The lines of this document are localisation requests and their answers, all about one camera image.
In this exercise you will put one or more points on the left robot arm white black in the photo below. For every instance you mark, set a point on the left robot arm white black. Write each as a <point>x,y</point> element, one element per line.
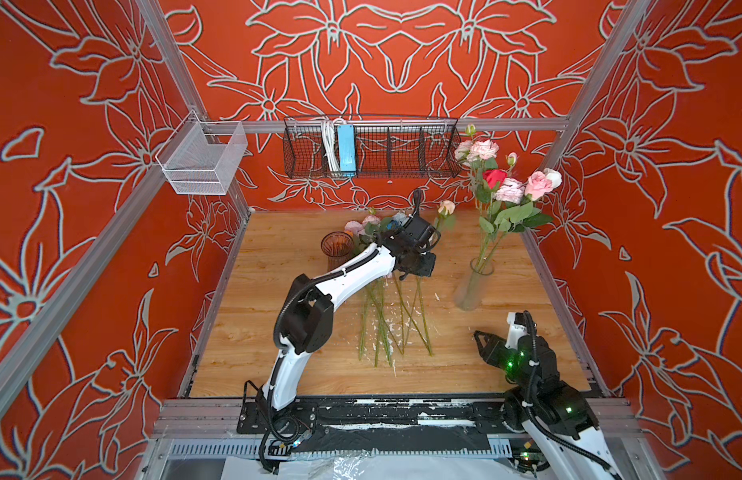
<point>305,322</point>

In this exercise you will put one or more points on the aluminium frame post left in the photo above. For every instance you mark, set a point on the aluminium frame post left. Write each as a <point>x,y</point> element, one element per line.
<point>158,27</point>

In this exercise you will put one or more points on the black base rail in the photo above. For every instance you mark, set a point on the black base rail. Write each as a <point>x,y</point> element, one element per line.
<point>453,425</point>

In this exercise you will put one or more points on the aluminium back crossbar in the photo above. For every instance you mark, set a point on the aluminium back crossbar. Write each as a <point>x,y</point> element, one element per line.
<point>488,124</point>

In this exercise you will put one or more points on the aluminium frame post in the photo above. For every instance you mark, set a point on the aluminium frame post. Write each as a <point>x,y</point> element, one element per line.
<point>158,27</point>
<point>555,150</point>

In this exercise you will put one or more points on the clear ribbed glass vase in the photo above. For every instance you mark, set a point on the clear ribbed glass vase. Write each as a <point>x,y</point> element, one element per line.
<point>472,289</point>

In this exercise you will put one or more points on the peach rose stem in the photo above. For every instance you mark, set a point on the peach rose stem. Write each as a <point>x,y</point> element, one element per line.
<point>445,218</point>

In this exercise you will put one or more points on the brown glass vase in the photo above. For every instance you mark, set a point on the brown glass vase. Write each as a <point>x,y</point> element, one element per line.
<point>338,247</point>

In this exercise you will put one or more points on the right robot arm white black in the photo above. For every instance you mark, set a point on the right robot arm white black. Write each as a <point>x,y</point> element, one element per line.
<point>564,429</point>

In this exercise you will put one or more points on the pink peony stem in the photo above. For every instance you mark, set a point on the pink peony stem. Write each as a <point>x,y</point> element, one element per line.
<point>478,152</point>

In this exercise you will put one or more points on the white rose stem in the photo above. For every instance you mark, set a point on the white rose stem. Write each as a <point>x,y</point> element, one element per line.
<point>531,192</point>

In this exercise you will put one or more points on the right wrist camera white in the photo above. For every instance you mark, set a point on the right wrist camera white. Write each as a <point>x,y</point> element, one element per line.
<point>518,327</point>

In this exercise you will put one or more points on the aluminium frame post right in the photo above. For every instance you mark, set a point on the aluminium frame post right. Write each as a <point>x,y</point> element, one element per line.
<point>555,150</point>

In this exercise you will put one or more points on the blue card in basket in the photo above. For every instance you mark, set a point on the blue card in basket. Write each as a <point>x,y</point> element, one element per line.
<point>347,150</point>

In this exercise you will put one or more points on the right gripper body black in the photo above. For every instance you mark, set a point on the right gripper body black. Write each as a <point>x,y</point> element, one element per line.
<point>510,361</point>

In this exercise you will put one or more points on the pile of artificial flowers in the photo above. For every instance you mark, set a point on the pile of artificial flowers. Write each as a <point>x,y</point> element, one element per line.
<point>392,315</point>

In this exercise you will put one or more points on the pink rose stem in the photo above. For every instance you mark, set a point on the pink rose stem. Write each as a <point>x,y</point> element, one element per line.
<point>508,214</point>

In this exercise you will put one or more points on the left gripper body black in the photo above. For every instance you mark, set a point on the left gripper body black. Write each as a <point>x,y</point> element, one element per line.
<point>419,263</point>

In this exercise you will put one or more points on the red rose stem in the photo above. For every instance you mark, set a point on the red rose stem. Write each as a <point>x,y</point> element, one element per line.
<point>488,183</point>

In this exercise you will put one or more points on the black wire basket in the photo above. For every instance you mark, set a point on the black wire basket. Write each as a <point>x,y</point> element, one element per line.
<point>381,152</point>

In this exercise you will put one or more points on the clear acrylic wall box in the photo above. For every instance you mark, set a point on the clear acrylic wall box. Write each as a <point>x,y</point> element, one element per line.
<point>203,157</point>

